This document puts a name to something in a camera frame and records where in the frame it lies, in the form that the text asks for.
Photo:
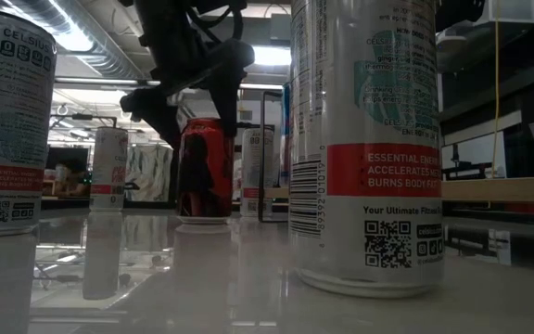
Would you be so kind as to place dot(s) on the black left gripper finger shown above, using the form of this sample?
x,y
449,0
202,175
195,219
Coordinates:
x,y
156,111
232,69

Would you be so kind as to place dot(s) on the red cola can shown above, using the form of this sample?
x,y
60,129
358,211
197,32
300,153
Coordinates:
x,y
207,185

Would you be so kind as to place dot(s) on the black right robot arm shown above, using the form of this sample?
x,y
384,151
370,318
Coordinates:
x,y
457,11

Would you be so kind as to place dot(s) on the long ceiling light bar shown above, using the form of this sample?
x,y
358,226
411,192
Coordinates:
x,y
86,81

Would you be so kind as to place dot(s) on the person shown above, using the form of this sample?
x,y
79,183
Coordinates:
x,y
70,178

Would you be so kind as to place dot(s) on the silver ventilation duct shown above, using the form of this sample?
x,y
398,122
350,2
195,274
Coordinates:
x,y
100,51

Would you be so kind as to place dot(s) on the wooden shelf with black frame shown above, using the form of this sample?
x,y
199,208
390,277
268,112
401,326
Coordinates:
x,y
503,189

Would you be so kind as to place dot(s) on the silver frame bracket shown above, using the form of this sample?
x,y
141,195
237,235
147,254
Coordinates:
x,y
501,248

